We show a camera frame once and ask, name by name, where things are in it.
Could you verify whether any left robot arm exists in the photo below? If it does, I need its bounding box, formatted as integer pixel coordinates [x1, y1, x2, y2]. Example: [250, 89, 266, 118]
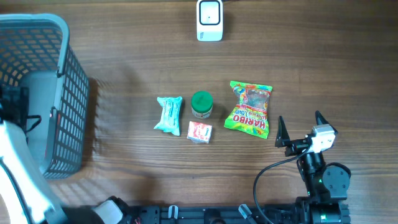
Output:
[1, 86, 123, 224]

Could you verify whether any grey plastic shopping basket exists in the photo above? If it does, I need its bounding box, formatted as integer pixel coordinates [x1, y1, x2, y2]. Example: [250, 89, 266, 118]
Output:
[1, 14, 90, 179]

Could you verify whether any small red white carton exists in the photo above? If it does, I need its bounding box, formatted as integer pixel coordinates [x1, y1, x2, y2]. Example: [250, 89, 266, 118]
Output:
[187, 121, 212, 144]

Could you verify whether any teal tissue wipes pack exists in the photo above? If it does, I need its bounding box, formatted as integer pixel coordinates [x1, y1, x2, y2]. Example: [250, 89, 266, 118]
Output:
[154, 96, 183, 136]

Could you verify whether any green lid jar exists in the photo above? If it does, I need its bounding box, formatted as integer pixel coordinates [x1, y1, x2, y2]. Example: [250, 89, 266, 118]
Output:
[191, 91, 213, 119]

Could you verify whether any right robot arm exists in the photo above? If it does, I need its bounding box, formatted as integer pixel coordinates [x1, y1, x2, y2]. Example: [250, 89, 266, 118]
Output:
[275, 111, 351, 224]

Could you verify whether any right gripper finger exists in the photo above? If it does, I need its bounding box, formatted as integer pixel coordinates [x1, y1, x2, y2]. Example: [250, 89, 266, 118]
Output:
[315, 110, 338, 134]
[275, 116, 290, 147]

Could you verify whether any white barcode scanner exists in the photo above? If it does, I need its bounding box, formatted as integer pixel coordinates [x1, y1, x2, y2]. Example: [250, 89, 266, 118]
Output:
[196, 0, 223, 42]

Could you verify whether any green Haribo gummy bag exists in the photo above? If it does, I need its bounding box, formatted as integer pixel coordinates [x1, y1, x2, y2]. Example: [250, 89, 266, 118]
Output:
[224, 81, 272, 139]

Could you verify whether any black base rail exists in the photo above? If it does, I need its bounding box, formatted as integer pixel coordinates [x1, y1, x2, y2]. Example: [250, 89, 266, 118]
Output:
[127, 202, 351, 224]

